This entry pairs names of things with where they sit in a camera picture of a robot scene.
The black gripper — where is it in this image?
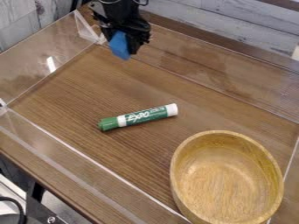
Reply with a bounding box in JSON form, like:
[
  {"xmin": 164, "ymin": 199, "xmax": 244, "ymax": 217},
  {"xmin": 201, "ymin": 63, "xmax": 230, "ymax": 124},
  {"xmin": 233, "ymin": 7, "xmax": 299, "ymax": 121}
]
[{"xmin": 89, "ymin": 0, "xmax": 150, "ymax": 54}]

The blue rectangular block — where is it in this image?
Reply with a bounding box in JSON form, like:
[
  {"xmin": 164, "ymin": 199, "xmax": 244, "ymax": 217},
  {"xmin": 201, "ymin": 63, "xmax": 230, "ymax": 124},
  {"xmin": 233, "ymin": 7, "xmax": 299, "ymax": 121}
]
[{"xmin": 108, "ymin": 31, "xmax": 130, "ymax": 60}]

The brown wooden bowl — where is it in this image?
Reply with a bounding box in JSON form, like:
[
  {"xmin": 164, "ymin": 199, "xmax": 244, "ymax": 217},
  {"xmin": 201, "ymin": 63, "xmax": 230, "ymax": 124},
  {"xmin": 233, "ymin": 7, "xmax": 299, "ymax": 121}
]
[{"xmin": 169, "ymin": 130, "xmax": 284, "ymax": 224}]

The green Expo marker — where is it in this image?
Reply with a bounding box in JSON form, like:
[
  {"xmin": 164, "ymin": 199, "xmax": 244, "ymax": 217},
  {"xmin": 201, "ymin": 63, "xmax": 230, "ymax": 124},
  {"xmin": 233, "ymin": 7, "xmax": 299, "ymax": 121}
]
[{"xmin": 97, "ymin": 103, "xmax": 178, "ymax": 131}]

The clear acrylic enclosure wall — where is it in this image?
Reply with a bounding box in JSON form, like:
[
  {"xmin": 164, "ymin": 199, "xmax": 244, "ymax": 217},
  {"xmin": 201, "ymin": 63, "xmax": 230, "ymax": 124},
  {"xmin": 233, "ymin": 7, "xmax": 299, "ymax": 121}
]
[{"xmin": 0, "ymin": 12, "xmax": 299, "ymax": 224}]

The black metal table frame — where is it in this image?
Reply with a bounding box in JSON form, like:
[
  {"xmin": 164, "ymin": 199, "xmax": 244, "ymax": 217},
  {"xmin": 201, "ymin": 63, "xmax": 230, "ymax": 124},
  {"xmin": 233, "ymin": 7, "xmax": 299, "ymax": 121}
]
[{"xmin": 25, "ymin": 182, "xmax": 66, "ymax": 224}]

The black cable lower left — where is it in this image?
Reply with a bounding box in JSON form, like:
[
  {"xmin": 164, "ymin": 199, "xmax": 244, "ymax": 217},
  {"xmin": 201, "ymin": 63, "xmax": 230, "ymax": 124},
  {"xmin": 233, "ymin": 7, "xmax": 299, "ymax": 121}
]
[{"xmin": 0, "ymin": 197, "xmax": 27, "ymax": 224}]

